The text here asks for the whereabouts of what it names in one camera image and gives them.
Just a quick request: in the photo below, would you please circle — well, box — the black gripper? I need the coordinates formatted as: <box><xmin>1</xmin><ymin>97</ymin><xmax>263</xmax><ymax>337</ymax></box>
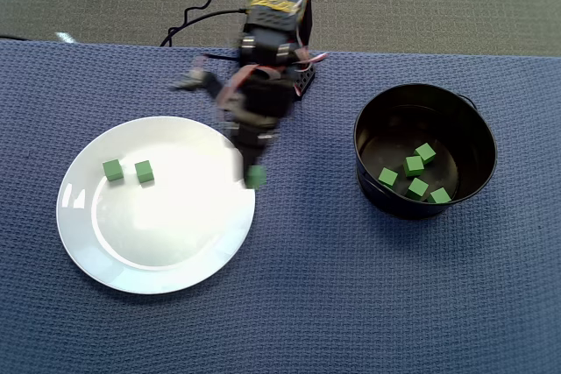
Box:
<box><xmin>218</xmin><ymin>69</ymin><xmax>294</xmax><ymax>173</ymax></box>

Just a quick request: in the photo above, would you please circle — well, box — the green cube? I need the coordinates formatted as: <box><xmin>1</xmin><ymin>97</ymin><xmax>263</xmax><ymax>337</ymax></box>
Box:
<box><xmin>406</xmin><ymin>177</ymin><xmax>430</xmax><ymax>200</ymax></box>
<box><xmin>414</xmin><ymin>142</ymin><xmax>437</xmax><ymax>164</ymax></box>
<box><xmin>134</xmin><ymin>160</ymin><xmax>155</xmax><ymax>184</ymax></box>
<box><xmin>427</xmin><ymin>187</ymin><xmax>452</xmax><ymax>204</ymax></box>
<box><xmin>377</xmin><ymin>167</ymin><xmax>399</xmax><ymax>187</ymax></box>
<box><xmin>102</xmin><ymin>159</ymin><xmax>125</xmax><ymax>182</ymax></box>
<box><xmin>402</xmin><ymin>155</ymin><xmax>425</xmax><ymax>177</ymax></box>
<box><xmin>245</xmin><ymin>165</ymin><xmax>267</xmax><ymax>190</ymax></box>

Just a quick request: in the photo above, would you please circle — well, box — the white round plate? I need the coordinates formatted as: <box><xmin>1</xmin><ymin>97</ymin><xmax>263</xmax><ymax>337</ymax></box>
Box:
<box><xmin>55</xmin><ymin>116</ymin><xmax>257</xmax><ymax>295</ymax></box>

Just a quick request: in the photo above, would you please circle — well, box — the blue woven tablecloth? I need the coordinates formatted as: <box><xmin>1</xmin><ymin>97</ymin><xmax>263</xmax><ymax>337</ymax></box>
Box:
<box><xmin>0</xmin><ymin>39</ymin><xmax>561</xmax><ymax>374</ymax></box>

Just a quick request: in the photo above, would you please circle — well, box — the black metal bucket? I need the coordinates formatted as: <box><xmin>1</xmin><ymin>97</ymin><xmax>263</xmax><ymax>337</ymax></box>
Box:
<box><xmin>352</xmin><ymin>83</ymin><xmax>499</xmax><ymax>221</ymax></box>

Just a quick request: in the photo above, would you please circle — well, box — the small wrist camera board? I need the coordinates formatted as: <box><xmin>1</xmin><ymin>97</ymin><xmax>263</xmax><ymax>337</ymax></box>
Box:
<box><xmin>169</xmin><ymin>67</ymin><xmax>212</xmax><ymax>93</ymax></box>

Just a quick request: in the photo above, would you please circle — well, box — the black power cable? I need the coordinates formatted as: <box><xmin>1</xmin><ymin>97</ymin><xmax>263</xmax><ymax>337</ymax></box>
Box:
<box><xmin>160</xmin><ymin>8</ymin><xmax>251</xmax><ymax>49</ymax></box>

